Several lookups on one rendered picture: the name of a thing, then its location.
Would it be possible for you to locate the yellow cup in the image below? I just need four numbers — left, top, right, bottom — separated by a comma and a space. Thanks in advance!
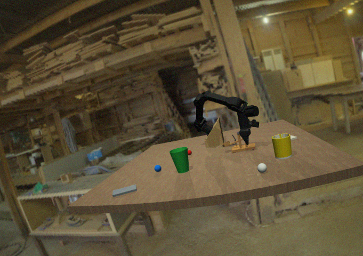
272, 133, 292, 159

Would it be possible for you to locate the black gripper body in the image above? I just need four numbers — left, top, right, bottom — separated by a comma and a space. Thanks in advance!
238, 117, 251, 136

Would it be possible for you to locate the green cup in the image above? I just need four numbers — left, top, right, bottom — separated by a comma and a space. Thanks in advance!
170, 147, 189, 173

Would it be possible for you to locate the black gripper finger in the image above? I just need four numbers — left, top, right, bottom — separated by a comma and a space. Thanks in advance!
241, 134, 250, 145

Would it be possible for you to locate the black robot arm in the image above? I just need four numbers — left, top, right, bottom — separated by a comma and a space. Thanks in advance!
193, 91, 259, 135

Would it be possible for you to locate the white ball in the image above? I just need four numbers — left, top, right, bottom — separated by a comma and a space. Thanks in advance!
257, 163, 267, 173

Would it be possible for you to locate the blue ball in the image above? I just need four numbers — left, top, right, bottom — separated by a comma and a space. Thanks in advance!
155, 165, 162, 172

